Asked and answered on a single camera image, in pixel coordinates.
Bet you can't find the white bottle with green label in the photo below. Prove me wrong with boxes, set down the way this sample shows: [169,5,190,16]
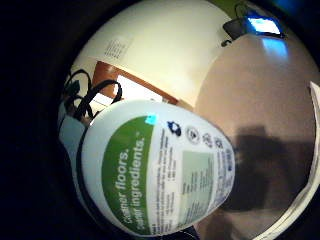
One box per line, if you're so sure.
[58,99,237,238]

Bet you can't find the laptop with lit screen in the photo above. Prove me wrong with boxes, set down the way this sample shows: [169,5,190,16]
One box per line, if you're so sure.
[222,9,287,41]

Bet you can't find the black cables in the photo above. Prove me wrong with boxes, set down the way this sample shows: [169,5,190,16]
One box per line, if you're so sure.
[62,68,123,122]

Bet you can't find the printed notice on wall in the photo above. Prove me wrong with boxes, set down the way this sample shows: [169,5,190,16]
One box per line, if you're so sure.
[103,34,133,61]

